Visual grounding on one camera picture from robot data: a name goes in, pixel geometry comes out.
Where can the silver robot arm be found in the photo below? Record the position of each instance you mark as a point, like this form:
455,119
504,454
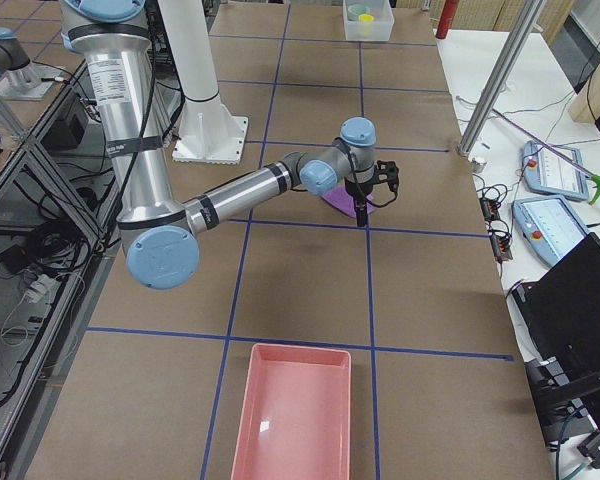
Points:
159,233

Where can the purple cloth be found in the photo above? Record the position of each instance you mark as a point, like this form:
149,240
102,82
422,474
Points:
339,199

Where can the yellow plastic cup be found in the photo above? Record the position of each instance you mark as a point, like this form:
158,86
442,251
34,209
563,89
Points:
366,18

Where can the red fire extinguisher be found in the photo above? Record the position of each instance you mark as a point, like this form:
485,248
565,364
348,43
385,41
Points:
446,18

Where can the grey background robot arm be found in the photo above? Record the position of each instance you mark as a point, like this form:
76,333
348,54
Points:
20,79

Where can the blue teach pendant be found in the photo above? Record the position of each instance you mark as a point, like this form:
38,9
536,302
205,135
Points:
550,225
547,173

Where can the green handled reacher grabber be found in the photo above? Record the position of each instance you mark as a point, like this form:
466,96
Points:
587,173

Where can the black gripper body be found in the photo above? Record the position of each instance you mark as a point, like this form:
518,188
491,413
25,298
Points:
356,190

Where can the clear plastic storage box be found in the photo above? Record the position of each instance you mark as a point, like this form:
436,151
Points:
378,31

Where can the small metal cup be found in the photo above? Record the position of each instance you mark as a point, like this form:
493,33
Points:
478,164

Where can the far blue teach pendant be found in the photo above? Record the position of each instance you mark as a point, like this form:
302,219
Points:
547,173

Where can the green plastic bowl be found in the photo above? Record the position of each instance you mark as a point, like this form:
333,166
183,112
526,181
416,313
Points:
357,12

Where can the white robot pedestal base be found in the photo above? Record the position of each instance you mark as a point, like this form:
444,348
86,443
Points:
207,132

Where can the black monitor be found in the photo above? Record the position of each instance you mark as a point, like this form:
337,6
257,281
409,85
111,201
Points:
561,310

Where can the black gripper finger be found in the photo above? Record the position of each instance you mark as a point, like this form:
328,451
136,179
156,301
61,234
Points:
361,212

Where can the pink plastic tray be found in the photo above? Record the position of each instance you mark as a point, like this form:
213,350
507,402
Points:
296,415

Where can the aluminium frame post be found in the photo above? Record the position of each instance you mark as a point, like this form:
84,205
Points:
503,66

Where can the near blue teach pendant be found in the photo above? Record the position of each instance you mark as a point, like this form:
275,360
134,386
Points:
550,225

